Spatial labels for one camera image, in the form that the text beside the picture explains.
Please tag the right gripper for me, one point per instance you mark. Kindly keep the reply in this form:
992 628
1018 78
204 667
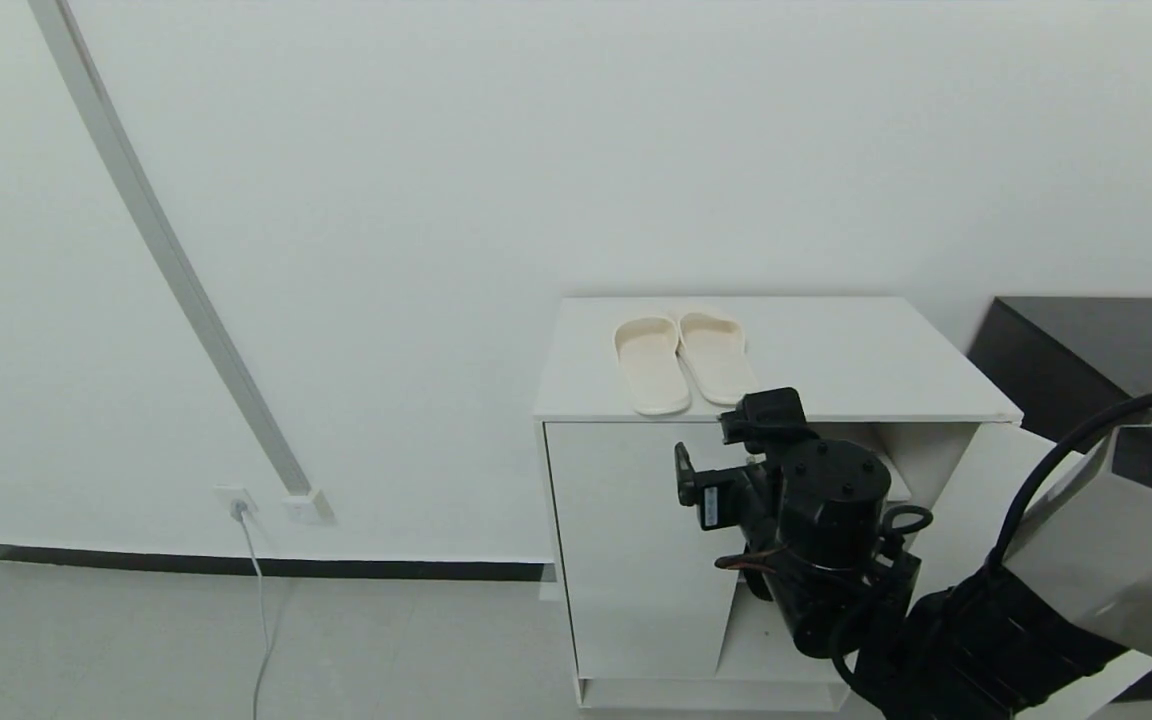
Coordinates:
741 497

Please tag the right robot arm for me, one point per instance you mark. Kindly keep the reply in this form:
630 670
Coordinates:
1116 545

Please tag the white cabinet door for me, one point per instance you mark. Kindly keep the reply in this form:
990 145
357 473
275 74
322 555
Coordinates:
626 550

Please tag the cream slipper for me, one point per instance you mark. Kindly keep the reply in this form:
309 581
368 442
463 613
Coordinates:
650 368
717 360

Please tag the white cabinet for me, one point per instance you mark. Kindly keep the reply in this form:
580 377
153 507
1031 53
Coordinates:
866 360

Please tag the black table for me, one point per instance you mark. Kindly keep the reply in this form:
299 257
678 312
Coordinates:
1086 345

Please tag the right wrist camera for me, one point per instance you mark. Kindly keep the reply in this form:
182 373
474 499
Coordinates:
766 412

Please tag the white wall junction box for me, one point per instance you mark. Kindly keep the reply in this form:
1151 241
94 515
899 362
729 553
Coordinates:
307 507

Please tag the white wall socket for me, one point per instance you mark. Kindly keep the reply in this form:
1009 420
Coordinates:
233 497

